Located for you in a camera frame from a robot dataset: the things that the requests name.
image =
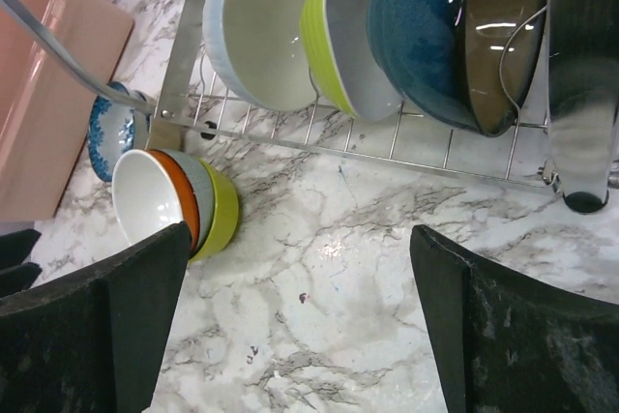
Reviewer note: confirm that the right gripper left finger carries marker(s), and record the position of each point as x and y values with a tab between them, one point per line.
93	340

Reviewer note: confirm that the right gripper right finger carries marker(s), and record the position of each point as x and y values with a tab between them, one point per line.
505	342

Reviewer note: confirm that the white orange bowl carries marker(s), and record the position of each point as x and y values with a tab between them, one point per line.
150	192

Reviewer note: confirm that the stainless steel dish rack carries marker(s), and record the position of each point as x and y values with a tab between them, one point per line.
199	102

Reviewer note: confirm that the dark teal beige bowl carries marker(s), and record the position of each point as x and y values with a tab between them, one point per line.
466	63

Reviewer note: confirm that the lime green white bowl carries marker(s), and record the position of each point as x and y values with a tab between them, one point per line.
335	40

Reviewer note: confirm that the white grey bottom bowl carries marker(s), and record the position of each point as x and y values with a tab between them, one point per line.
255	48

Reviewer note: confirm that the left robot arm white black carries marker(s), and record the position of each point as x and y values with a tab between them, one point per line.
17	274

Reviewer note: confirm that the yellow-green bottom bowl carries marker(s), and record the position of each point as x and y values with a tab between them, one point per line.
226	215

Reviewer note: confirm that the grey patterned bowl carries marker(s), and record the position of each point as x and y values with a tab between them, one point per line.
202	187

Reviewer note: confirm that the blue white patterned bowl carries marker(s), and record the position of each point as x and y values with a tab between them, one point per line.
113	130

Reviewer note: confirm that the pink plastic storage box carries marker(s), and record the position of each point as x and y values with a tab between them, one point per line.
44	111

